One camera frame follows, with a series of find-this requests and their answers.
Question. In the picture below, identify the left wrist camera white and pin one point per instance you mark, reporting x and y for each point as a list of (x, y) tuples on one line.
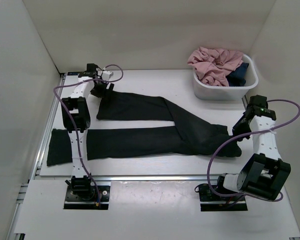
[(106, 75)]

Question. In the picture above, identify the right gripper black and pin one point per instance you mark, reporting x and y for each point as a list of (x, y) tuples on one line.
[(241, 134)]

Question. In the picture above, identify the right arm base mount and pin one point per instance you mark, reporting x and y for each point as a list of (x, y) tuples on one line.
[(210, 202)]

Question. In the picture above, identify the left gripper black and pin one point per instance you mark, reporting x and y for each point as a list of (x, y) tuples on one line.
[(103, 93)]

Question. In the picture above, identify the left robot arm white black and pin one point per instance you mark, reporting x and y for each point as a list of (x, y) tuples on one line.
[(76, 116)]

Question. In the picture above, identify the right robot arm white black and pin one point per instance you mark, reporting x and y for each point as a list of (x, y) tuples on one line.
[(265, 173)]

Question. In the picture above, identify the pink crumpled garment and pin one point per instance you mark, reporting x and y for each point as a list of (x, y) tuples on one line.
[(212, 65)]

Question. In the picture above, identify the aluminium frame rail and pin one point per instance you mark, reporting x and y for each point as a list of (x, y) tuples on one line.
[(26, 124)]

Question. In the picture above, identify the black trousers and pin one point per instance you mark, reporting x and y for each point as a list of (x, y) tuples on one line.
[(190, 135)]

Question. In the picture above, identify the navy blue garment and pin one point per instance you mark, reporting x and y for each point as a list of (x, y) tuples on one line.
[(237, 78)]

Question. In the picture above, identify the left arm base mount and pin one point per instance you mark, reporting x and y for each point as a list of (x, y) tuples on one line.
[(81, 194)]

